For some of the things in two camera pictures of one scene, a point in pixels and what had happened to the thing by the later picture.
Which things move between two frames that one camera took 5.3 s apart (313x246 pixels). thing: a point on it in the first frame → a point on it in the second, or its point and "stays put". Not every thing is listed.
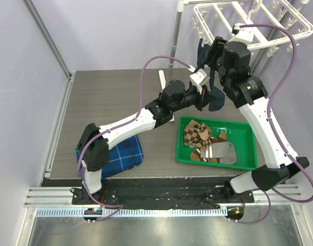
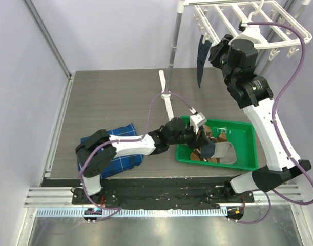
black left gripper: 203,99 → 196,139
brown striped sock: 195,155 stays put
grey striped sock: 225,151 stays put
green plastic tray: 241,134 stays put
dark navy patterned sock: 217,98 → 208,150
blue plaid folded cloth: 123,156 stays put
